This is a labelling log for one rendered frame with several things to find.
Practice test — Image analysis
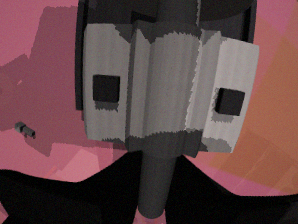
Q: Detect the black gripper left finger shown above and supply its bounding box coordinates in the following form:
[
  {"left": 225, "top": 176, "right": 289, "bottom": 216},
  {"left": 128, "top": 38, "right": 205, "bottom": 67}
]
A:
[{"left": 0, "top": 151, "right": 144, "bottom": 224}]

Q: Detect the grey metal shaft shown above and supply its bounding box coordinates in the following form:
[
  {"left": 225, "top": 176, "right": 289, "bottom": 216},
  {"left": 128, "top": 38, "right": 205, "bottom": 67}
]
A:
[{"left": 137, "top": 0, "right": 201, "bottom": 218}]

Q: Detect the grey metal ring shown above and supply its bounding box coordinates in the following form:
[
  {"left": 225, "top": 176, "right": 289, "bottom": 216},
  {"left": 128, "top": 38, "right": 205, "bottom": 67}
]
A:
[{"left": 117, "top": 0, "right": 254, "bottom": 22}]

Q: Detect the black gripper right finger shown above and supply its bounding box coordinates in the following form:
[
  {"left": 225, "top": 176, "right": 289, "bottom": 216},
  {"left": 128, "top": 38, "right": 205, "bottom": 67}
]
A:
[{"left": 165, "top": 155, "right": 298, "bottom": 224}]

